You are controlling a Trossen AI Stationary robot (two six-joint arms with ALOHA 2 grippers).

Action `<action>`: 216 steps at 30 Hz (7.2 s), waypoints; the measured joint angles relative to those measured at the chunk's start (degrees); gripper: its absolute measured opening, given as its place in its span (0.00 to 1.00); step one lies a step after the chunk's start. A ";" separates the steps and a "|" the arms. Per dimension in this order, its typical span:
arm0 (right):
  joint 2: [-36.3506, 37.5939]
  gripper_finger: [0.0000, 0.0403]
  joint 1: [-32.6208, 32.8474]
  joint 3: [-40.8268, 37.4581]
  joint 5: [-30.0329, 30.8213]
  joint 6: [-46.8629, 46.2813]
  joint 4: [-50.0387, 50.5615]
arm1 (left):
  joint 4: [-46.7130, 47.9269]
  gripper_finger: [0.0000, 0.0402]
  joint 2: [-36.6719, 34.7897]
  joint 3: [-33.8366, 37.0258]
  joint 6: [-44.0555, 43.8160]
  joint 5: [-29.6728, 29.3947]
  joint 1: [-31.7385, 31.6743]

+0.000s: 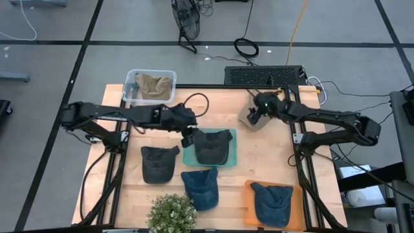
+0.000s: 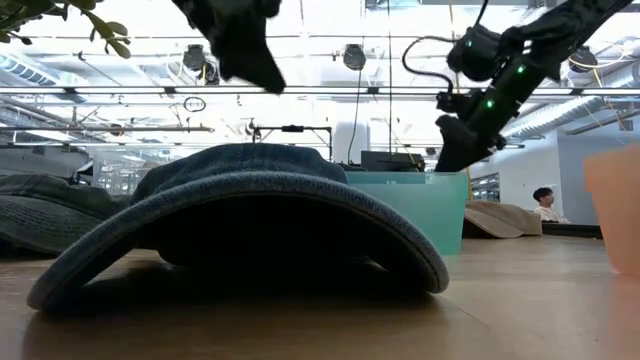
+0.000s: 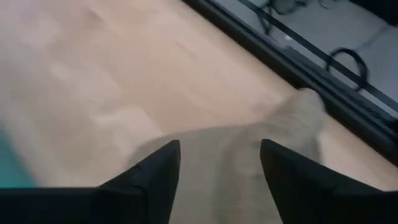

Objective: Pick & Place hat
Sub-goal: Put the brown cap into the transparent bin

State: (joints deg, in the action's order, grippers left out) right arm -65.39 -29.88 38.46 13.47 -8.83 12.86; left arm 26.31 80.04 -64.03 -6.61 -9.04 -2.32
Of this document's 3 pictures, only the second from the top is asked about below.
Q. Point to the black metal stand frame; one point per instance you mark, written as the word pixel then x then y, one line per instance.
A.
pixel 292 128

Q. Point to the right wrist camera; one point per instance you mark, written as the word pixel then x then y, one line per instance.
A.
pixel 452 102

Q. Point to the black monitor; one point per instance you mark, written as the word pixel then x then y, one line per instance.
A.
pixel 392 161

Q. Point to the orange plastic tray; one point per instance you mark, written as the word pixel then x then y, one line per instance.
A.
pixel 617 210

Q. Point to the blue denim baseball cap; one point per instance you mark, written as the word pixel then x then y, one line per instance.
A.
pixel 240 182

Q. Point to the person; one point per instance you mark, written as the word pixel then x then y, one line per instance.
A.
pixel 545 197

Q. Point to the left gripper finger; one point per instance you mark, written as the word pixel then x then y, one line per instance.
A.
pixel 247 55

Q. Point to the teal plastic bin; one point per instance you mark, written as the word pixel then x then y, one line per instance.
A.
pixel 425 210

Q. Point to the dark gray baseball cap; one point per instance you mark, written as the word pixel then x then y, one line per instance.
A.
pixel 50 220

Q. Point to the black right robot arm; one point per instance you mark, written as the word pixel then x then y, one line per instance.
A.
pixel 560 25

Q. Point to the beige baseball cap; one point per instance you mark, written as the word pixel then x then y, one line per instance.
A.
pixel 505 215

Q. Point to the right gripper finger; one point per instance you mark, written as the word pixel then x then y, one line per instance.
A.
pixel 462 150

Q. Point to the black aluminium table frame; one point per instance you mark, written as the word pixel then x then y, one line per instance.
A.
pixel 570 231

